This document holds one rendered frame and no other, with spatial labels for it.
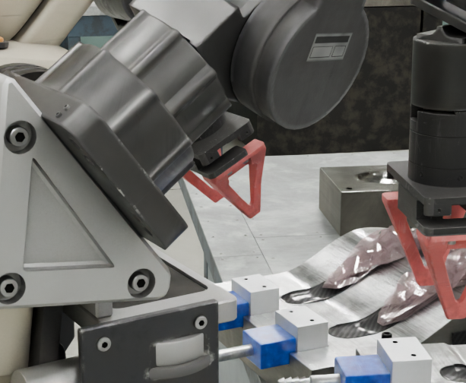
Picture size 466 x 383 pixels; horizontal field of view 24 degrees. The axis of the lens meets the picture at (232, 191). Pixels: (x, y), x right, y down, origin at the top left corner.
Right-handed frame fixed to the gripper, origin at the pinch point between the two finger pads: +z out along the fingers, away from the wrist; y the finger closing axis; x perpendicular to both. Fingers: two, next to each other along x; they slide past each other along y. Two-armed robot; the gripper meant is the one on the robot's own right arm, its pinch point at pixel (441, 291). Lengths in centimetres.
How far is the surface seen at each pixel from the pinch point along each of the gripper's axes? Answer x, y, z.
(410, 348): -1.2, 10.4, 9.6
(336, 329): 0.6, 30.3, 16.3
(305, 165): -16, 120, 23
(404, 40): -137, 449, 54
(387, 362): 1.2, 9.4, 10.3
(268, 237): -1, 78, 22
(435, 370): -3.9, 11.2, 12.3
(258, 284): 7.9, 37.3, 13.4
